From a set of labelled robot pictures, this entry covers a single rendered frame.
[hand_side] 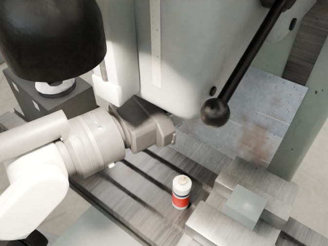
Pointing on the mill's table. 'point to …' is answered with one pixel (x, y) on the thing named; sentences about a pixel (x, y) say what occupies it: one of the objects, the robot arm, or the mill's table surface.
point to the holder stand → (51, 96)
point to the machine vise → (264, 183)
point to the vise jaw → (220, 229)
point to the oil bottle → (181, 192)
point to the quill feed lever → (242, 67)
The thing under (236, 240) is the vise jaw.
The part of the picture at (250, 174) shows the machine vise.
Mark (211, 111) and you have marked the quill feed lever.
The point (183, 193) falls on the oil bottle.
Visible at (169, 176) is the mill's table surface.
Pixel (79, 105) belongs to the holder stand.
